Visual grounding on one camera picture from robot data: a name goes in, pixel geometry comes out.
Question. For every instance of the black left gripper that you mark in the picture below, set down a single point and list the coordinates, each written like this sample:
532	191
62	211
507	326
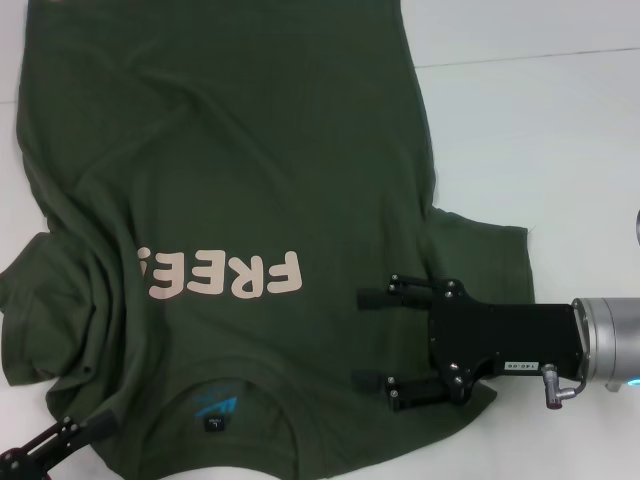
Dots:
12	462

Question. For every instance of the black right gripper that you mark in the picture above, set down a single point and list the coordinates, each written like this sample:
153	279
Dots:
500	335

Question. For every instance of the dark green FREE t-shirt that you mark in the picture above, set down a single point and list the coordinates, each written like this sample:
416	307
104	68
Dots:
225	175

